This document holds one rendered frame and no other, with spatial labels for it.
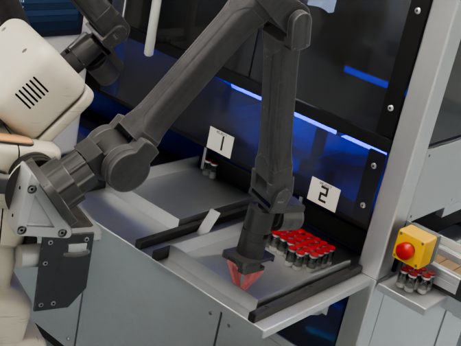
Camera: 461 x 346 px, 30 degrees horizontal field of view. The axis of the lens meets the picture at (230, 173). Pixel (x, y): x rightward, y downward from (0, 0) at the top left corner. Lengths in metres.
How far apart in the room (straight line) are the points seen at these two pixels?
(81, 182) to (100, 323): 1.40
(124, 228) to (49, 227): 0.59
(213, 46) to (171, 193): 0.86
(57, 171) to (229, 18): 0.38
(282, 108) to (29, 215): 0.50
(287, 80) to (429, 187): 0.63
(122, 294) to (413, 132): 1.14
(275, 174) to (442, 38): 0.47
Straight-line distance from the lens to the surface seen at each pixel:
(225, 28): 1.44
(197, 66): 1.43
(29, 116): 1.51
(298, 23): 1.48
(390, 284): 2.06
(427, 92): 1.89
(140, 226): 2.05
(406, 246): 1.94
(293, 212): 1.78
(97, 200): 2.14
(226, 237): 2.06
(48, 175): 1.42
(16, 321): 1.70
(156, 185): 2.27
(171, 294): 2.51
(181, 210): 2.15
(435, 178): 2.08
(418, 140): 1.92
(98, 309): 2.78
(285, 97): 1.58
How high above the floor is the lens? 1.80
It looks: 22 degrees down
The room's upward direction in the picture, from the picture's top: 12 degrees clockwise
